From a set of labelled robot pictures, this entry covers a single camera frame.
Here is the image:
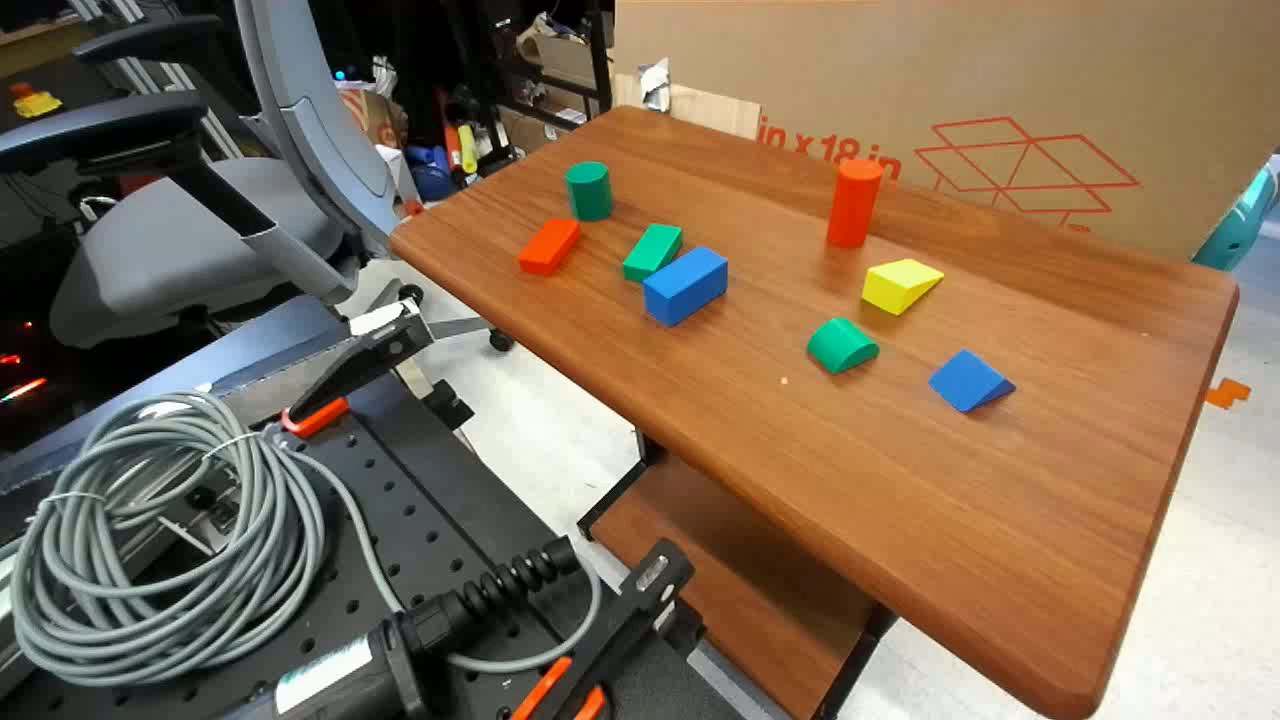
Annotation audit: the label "yellow and red tool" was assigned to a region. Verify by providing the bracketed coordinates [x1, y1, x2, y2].
[6, 78, 63, 124]

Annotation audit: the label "green cylinder block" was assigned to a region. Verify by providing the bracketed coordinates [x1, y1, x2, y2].
[563, 156, 616, 222]

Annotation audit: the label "orange-red cylinder block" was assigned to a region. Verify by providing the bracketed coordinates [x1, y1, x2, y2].
[824, 156, 886, 253]

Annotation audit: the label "green rectangular block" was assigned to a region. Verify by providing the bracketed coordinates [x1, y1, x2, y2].
[620, 220, 686, 283]

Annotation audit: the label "green half-cylinder block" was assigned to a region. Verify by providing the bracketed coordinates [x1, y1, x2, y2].
[802, 316, 883, 378]

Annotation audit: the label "gray office chair black armrests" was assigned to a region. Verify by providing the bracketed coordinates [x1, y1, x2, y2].
[0, 0, 402, 351]

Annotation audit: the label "teal plastic object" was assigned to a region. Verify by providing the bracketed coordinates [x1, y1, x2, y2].
[1191, 148, 1280, 275]

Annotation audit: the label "coiled gray cable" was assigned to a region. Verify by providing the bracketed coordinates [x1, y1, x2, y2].
[6, 388, 608, 691]

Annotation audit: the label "black power plug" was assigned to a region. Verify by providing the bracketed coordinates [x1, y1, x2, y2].
[375, 536, 587, 674]

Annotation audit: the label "orange rectangular block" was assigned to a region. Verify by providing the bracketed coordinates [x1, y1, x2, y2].
[516, 216, 587, 278]

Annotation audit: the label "blue rectangular block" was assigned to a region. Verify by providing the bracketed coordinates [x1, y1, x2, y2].
[638, 243, 730, 331]

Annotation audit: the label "black clamp with orange handle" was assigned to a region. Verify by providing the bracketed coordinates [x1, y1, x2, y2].
[506, 536, 701, 720]
[274, 295, 438, 442]

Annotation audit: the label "blue container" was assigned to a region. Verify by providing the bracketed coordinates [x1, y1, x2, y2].
[402, 141, 460, 205]

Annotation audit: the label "yellow wedge block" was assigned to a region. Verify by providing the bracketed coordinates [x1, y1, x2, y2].
[859, 257, 949, 319]

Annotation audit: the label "large cardboard box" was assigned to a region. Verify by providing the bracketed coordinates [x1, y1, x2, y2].
[612, 0, 1280, 264]

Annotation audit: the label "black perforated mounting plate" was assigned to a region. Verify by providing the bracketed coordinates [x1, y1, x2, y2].
[0, 376, 750, 720]

